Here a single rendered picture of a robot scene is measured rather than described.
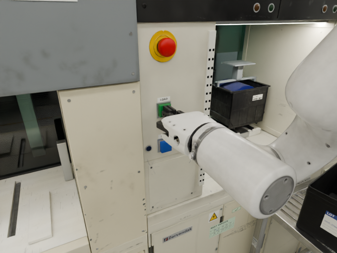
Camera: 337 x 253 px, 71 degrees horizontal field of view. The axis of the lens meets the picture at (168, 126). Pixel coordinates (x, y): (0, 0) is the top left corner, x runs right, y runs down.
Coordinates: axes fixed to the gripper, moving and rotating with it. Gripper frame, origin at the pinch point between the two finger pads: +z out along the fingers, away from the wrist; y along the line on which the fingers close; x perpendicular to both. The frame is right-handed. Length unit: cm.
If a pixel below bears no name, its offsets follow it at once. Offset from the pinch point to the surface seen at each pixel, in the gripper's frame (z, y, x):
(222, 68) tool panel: 81, 81, -11
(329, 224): -22, 43, -36
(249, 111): 28, 56, -19
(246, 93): 28, 52, -10
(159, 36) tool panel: 2.9, -1.1, 17.1
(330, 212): -21, 43, -32
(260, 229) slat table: -2, 40, -57
